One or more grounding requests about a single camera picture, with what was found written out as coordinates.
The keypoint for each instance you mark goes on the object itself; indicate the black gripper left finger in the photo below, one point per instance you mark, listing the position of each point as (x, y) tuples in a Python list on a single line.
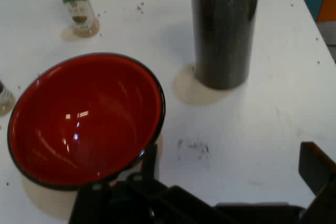
[(149, 163)]

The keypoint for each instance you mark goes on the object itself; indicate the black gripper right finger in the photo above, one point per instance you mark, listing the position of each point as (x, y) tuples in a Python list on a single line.
[(317, 171)]

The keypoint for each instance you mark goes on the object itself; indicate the clear jar of black seeds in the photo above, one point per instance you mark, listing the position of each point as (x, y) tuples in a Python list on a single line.
[(223, 37)]

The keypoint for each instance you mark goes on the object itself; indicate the red bowl with black rim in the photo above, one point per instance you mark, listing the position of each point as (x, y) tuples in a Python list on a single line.
[(84, 119)]

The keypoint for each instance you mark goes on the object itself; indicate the spice jar with dark peppercorns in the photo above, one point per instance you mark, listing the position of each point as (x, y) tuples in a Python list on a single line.
[(5, 100)]

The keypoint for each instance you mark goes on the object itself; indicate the orange foam piece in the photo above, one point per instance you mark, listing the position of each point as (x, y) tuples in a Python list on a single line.
[(328, 6)]

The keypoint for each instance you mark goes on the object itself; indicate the spice jar with beige powder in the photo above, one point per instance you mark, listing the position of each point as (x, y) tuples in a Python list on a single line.
[(78, 11)]

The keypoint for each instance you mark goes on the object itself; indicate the teal foam mat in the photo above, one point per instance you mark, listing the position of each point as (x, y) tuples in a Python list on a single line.
[(312, 2)]

